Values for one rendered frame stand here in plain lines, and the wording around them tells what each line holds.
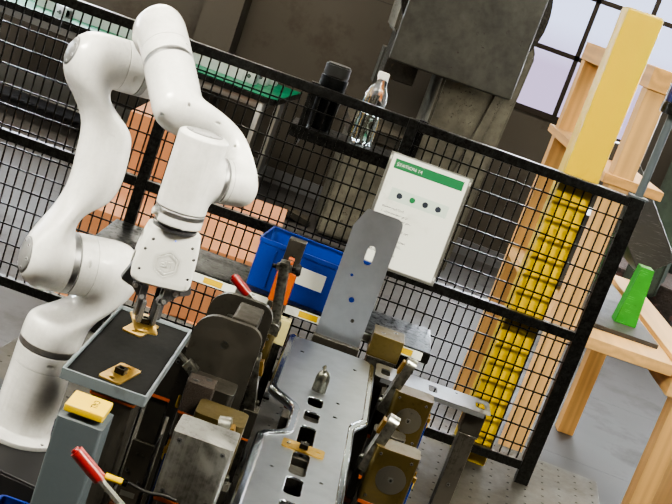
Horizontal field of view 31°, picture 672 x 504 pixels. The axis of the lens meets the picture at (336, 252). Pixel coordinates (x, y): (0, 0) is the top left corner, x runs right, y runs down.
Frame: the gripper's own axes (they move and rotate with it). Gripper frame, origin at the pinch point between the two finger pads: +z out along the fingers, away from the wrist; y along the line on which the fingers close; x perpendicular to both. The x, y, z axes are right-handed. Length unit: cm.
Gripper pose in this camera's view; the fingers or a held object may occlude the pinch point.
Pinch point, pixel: (147, 310)
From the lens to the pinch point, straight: 204.7
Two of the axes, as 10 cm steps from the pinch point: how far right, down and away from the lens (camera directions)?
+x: -2.6, -3.3, 9.1
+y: 9.1, 2.4, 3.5
